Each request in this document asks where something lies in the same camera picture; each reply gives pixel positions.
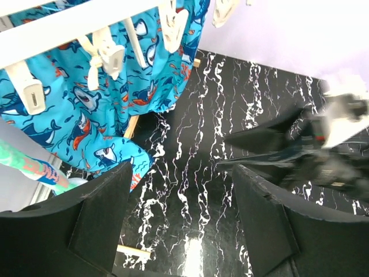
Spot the wooden drying rack frame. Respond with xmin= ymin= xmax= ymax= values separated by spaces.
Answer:
xmin=115 ymin=57 xmax=202 ymax=260

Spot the blue sea-print sock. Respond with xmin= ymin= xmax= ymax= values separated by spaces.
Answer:
xmin=1 ymin=1 xmax=209 ymax=188

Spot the white plastic clip hanger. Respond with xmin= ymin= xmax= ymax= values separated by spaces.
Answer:
xmin=0 ymin=0 xmax=254 ymax=116

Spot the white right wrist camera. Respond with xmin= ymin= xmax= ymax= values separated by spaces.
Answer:
xmin=320 ymin=75 xmax=368 ymax=148

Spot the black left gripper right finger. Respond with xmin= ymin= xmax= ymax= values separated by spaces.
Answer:
xmin=232 ymin=165 xmax=368 ymax=276

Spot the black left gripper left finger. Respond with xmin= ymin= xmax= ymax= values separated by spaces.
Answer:
xmin=1 ymin=162 xmax=133 ymax=276

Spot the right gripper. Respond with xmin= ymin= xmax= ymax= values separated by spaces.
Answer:
xmin=216 ymin=108 xmax=368 ymax=199

